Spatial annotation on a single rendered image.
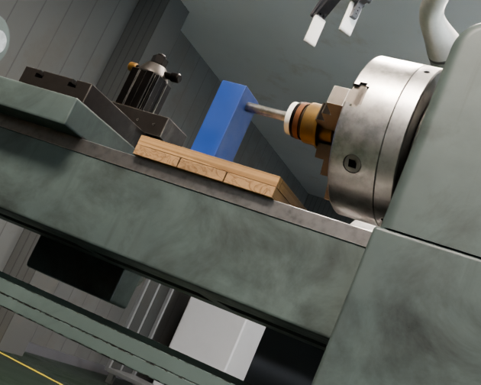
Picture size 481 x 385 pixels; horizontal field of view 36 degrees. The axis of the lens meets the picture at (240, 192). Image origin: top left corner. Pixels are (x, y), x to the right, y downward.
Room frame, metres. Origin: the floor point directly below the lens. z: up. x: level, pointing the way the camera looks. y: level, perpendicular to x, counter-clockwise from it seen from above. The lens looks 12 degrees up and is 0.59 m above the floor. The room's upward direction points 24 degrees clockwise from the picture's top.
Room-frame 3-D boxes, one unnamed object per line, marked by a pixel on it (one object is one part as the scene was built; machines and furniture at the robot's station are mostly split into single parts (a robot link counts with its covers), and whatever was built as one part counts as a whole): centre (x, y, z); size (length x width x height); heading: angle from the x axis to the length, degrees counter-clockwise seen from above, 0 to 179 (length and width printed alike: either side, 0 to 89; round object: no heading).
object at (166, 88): (1.71, 0.30, 1.07); 0.07 x 0.07 x 0.10; 63
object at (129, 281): (1.87, 0.26, 0.73); 0.27 x 0.12 x 0.27; 63
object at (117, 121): (1.66, 0.34, 0.95); 0.43 x 0.18 x 0.04; 153
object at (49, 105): (1.70, 0.37, 0.89); 0.53 x 0.30 x 0.06; 153
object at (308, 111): (1.43, -0.09, 1.08); 0.09 x 0.09 x 0.09; 63
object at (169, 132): (1.70, 0.28, 1.00); 0.20 x 0.10 x 0.05; 63
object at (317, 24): (1.59, -0.01, 1.34); 0.03 x 0.01 x 0.07; 115
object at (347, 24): (1.47, -0.06, 1.34); 0.03 x 0.01 x 0.07; 115
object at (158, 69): (1.72, 0.31, 1.13); 0.08 x 0.08 x 0.03
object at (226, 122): (1.51, 0.09, 1.00); 0.08 x 0.06 x 0.23; 153
